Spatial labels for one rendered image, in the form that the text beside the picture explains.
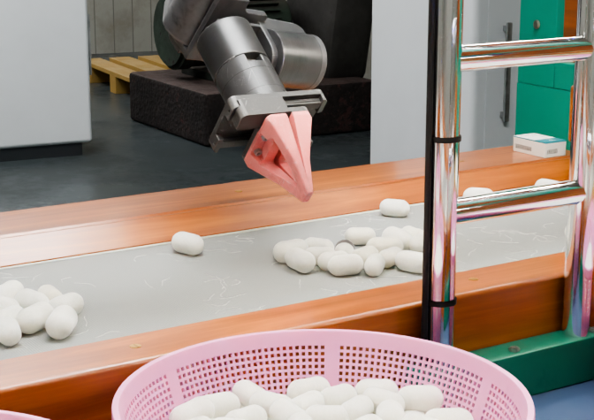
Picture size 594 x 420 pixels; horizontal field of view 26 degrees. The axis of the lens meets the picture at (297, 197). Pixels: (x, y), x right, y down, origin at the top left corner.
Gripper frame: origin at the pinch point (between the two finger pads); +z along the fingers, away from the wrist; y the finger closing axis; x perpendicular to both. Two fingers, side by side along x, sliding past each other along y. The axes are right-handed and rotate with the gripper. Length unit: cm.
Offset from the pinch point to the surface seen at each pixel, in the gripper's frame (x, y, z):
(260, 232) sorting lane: 16.4, 4.8, -7.0
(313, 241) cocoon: 8.1, 4.2, 0.4
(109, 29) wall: 540, 321, -544
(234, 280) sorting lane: 7.8, -6.0, 3.5
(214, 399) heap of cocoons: -8.2, -21.5, 22.3
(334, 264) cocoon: 3.9, 2.1, 5.9
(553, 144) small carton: 16, 50, -13
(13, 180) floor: 309, 109, -241
